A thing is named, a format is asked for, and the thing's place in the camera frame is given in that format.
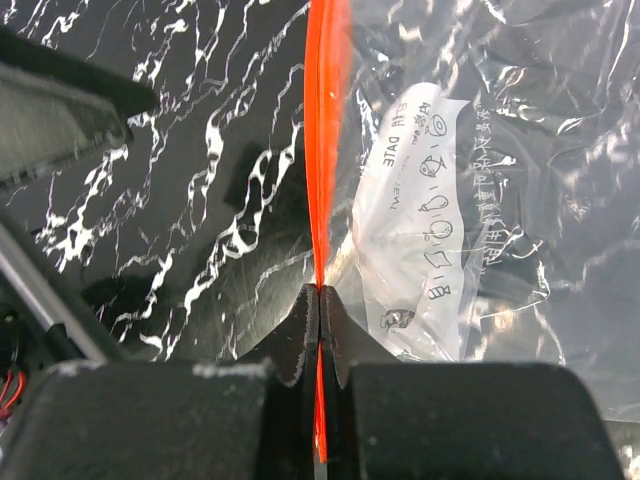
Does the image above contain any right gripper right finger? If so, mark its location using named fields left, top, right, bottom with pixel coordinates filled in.
left=320, top=286, right=399, bottom=479

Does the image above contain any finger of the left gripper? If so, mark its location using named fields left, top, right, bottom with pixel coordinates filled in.
left=1, top=27, right=159, bottom=188

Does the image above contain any clear bag orange zipper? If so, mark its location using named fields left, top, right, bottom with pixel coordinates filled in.
left=304, top=1, right=639, bottom=478

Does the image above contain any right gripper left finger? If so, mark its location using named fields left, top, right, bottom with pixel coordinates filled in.
left=239, top=284, right=319, bottom=479

